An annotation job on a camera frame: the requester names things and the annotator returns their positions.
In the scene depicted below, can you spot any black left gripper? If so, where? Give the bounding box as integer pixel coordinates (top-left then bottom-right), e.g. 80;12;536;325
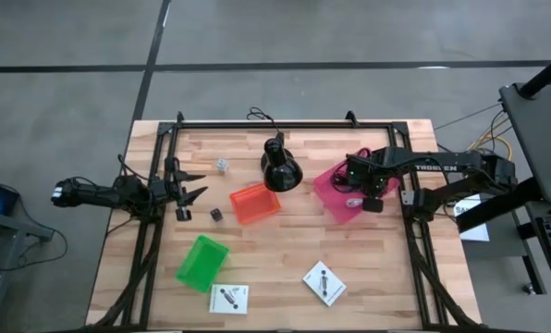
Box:
150;156;210;222

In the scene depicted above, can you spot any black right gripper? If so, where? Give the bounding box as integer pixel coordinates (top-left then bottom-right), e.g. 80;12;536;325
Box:
346;152;399;213

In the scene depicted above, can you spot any white adapter box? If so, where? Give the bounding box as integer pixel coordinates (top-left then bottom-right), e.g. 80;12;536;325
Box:
301;260;348;308
208;283;250;315

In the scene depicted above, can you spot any pink plastic bin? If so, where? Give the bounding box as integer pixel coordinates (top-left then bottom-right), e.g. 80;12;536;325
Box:
312;147;401;225

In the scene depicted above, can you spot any orange plastic basket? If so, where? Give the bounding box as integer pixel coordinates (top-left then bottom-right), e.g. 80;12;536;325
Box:
229;182;282;226

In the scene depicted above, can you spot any green plastic basket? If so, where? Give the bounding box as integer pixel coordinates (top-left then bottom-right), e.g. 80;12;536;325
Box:
175;234;230;294

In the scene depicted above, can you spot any black desk lamp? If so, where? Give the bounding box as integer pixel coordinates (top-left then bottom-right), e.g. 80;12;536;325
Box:
260;131;303;193

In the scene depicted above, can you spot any white paper sheet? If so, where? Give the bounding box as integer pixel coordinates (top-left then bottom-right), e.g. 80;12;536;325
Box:
453;193;491;243

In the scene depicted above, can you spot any grey closed laptop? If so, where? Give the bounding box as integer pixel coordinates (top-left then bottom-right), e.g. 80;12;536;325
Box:
497;81;551;204

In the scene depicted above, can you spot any grey metal stand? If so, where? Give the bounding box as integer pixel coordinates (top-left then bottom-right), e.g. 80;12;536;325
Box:
0;212;68;333

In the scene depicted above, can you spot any black pole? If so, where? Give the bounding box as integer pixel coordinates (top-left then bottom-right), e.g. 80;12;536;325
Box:
518;45;551;101

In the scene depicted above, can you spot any black side desk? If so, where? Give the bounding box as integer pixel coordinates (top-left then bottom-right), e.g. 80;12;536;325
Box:
458;178;551;315

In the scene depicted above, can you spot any black lamp cord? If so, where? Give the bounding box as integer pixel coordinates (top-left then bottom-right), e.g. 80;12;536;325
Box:
246;106;276;129

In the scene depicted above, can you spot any yellow cable bundle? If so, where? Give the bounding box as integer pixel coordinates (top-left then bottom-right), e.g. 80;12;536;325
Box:
469;115;515;161

